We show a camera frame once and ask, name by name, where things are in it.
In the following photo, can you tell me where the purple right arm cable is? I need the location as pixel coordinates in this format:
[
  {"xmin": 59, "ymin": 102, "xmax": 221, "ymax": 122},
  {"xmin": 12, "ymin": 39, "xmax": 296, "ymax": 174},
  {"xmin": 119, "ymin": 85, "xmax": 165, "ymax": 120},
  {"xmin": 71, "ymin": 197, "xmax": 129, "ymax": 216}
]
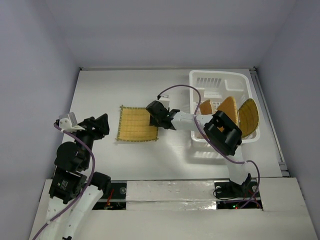
[{"xmin": 156, "ymin": 84, "xmax": 262, "ymax": 210}]

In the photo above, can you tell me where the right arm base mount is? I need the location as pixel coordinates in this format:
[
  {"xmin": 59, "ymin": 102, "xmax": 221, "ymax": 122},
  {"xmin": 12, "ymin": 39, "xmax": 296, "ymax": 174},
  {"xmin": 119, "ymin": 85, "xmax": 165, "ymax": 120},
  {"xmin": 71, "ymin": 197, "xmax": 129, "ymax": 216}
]
[{"xmin": 212, "ymin": 173, "xmax": 258, "ymax": 200}]

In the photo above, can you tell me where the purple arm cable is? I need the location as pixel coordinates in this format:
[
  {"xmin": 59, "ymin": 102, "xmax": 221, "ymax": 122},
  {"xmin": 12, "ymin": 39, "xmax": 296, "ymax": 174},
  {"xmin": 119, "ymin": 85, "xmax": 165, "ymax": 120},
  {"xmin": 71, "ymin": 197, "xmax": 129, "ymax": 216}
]
[
  {"xmin": 156, "ymin": 84, "xmax": 262, "ymax": 210},
  {"xmin": 31, "ymin": 123, "xmax": 96, "ymax": 240}
]

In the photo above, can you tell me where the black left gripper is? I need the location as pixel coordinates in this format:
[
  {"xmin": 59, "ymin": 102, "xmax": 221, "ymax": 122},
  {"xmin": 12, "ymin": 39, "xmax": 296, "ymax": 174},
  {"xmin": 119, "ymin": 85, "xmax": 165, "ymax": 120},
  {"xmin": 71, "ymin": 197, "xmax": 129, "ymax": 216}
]
[{"xmin": 72, "ymin": 112, "xmax": 110, "ymax": 168}]

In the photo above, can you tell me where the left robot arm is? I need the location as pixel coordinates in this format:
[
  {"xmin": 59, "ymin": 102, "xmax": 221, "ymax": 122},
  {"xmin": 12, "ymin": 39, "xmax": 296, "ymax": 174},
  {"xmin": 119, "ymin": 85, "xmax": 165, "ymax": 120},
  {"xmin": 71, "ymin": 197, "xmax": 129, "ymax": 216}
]
[{"xmin": 33, "ymin": 112, "xmax": 111, "ymax": 240}]

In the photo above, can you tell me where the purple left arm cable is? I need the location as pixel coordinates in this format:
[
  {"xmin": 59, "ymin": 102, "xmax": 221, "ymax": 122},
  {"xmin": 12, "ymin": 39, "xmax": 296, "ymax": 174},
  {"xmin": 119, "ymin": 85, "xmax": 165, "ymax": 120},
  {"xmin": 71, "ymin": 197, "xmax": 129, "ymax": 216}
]
[{"xmin": 31, "ymin": 123, "xmax": 96, "ymax": 240}]

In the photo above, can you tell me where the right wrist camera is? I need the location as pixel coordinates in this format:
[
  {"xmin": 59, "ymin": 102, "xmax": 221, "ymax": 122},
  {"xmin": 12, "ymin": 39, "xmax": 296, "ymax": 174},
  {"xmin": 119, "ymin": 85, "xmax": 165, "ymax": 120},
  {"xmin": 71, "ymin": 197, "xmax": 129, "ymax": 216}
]
[{"xmin": 157, "ymin": 94, "xmax": 170, "ymax": 109}]

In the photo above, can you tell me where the square woven bamboo plate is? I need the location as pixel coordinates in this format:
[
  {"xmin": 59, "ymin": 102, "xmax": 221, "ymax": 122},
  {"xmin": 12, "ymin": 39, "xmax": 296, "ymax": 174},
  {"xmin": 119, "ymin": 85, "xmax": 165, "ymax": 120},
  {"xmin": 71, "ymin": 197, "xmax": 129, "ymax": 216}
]
[{"xmin": 116, "ymin": 105, "xmax": 159, "ymax": 143}]

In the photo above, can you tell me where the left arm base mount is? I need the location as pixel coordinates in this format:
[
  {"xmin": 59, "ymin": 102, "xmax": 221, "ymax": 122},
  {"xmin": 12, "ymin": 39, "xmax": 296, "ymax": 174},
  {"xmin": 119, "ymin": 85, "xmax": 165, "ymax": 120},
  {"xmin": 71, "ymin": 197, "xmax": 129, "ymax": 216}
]
[{"xmin": 92, "ymin": 181, "xmax": 127, "ymax": 210}]

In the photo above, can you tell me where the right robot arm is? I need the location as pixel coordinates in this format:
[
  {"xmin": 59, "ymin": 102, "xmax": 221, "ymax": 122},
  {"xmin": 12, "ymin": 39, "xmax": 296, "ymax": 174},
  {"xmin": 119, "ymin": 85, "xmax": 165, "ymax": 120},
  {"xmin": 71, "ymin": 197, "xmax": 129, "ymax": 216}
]
[{"xmin": 146, "ymin": 100, "xmax": 252, "ymax": 196}]

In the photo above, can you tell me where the round orange woven plate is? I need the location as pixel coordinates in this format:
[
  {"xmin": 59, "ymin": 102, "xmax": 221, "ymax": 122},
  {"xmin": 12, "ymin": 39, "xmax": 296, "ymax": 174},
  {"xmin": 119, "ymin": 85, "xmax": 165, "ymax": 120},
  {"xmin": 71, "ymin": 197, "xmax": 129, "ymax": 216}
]
[{"xmin": 199, "ymin": 99, "xmax": 215, "ymax": 115}]

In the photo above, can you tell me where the white plastic dish rack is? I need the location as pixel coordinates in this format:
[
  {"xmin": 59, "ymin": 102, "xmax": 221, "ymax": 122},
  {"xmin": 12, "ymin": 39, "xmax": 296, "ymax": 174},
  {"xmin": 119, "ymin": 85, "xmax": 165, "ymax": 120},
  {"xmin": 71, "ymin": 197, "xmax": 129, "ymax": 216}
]
[{"xmin": 189, "ymin": 70, "xmax": 261, "ymax": 144}]

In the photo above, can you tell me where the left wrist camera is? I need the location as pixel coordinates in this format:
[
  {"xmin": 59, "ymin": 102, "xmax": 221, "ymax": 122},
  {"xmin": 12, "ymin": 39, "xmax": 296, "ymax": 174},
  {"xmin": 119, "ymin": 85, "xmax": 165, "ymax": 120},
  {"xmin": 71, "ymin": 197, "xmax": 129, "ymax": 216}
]
[{"xmin": 55, "ymin": 112, "xmax": 85, "ymax": 133}]

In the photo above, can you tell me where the silver foil covered panel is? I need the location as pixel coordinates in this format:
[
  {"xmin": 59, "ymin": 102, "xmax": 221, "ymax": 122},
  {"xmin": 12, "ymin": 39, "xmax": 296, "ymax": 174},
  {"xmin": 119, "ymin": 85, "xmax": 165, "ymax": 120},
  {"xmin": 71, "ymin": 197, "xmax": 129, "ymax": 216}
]
[{"xmin": 125, "ymin": 180, "xmax": 217, "ymax": 211}]

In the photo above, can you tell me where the yellow woven fan plate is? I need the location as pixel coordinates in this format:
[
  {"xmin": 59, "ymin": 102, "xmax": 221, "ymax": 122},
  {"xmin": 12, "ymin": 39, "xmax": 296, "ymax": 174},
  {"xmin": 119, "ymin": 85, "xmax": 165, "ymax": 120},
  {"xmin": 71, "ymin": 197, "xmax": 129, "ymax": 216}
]
[{"xmin": 238, "ymin": 98, "xmax": 260, "ymax": 139}]

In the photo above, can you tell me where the middle orange woven plate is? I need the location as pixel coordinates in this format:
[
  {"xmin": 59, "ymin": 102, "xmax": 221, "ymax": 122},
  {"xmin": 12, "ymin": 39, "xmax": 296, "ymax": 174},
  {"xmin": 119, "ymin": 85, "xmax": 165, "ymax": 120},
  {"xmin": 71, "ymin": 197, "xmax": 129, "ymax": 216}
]
[{"xmin": 217, "ymin": 96, "xmax": 239, "ymax": 126}]

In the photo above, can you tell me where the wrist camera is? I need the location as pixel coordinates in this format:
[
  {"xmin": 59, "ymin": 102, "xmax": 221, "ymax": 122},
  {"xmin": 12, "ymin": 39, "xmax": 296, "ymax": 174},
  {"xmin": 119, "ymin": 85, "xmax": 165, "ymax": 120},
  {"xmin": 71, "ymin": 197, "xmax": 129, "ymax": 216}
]
[
  {"xmin": 55, "ymin": 112, "xmax": 85, "ymax": 133},
  {"xmin": 157, "ymin": 94, "xmax": 170, "ymax": 109}
]

